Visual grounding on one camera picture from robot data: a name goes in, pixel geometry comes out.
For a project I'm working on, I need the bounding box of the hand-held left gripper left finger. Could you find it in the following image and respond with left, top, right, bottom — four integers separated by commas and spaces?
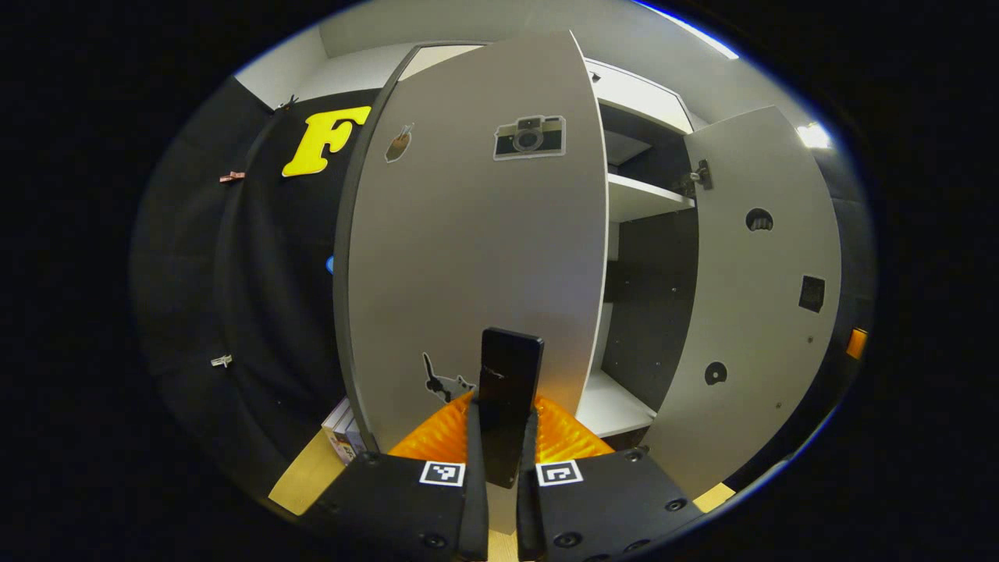
300, 390, 491, 561

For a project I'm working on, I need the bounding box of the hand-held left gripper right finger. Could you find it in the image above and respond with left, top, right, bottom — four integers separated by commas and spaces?
515, 394, 707, 562

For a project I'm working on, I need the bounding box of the beige door headphones sticker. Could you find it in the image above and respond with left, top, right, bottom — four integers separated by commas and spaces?
644, 105, 844, 501

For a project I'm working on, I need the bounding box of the double-door shoe cabinet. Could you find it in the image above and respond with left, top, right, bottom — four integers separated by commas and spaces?
333, 39, 701, 452

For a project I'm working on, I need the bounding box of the beige door camera sticker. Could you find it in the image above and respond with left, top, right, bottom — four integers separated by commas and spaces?
346, 31, 610, 460

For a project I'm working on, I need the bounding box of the metal door hinge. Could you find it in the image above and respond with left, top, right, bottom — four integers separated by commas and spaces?
677, 159, 716, 197

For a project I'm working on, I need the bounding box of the white cabinet shelf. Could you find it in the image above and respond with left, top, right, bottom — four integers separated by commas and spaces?
607, 172, 697, 224

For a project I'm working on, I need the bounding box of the beige cabinet drawer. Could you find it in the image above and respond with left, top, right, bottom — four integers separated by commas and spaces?
398, 43, 695, 135

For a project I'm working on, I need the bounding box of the black backdrop cloth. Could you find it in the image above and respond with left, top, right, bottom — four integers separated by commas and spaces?
129, 74, 880, 489

